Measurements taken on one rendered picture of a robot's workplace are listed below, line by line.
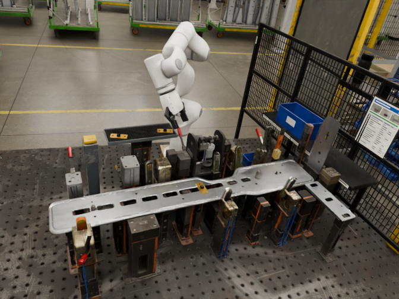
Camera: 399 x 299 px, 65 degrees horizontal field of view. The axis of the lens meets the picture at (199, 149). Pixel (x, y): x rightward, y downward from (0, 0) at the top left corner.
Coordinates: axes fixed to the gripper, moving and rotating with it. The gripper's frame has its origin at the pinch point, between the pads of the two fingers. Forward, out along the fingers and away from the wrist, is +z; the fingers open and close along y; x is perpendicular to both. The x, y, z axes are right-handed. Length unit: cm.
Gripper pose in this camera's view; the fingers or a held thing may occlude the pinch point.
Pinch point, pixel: (180, 123)
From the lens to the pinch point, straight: 144.0
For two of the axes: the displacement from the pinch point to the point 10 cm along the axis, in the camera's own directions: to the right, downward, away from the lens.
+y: -4.1, 4.3, -8.0
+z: 3.7, 8.8, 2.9
